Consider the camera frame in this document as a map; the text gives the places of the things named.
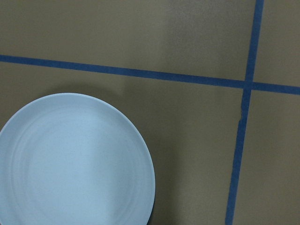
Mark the light blue plate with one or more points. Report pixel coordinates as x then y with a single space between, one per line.
72 159

